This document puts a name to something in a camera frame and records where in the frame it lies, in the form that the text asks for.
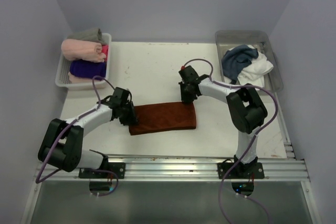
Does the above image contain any pale pink lower towel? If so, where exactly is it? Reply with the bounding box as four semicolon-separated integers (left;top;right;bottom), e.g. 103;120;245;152
68;72;93;84

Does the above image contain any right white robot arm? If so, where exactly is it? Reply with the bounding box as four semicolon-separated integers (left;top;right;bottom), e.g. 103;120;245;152
179;66;268;178

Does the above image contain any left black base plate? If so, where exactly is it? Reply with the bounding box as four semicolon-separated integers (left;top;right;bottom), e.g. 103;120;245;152
78;162;126;179

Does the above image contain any hot pink rolled towel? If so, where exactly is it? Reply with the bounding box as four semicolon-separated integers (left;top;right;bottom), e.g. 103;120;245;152
101;45;109;62

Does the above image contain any purple rolled towel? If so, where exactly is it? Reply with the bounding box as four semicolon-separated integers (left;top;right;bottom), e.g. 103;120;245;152
69;60;107;79

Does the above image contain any white plastic basket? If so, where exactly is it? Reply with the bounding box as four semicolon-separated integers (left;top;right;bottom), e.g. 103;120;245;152
55;33;112;91

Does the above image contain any aluminium mounting rail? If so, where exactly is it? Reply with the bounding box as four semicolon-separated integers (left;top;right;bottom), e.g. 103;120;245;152
36;155;308;182

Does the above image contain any light pink rolled towel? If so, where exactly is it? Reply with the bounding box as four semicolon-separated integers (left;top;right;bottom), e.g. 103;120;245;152
61;39;106;62

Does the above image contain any grey rolled towel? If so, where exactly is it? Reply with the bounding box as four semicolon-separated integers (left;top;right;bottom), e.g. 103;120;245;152
67;27;107;45

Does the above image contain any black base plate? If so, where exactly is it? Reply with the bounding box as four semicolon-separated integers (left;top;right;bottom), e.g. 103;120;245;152
78;162;126;179
217;156;265;179

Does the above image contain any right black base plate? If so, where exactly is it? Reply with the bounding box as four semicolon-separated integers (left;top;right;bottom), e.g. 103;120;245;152
217;156;265;179

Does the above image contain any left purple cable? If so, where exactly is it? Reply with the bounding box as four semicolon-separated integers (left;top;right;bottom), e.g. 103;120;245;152
35;75;119;196

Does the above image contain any blue grey towel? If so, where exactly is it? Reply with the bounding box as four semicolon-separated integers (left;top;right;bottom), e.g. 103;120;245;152
221;45;259;84

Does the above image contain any clear plastic bin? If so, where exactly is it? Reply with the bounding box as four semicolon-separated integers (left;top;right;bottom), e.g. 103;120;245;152
215;30;284;93

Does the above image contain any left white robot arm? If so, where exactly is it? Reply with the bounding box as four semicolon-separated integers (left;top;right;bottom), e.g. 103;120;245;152
38;87;138;178

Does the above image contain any brown rust towel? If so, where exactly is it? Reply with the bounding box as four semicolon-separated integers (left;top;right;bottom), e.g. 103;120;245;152
129;102;197;136

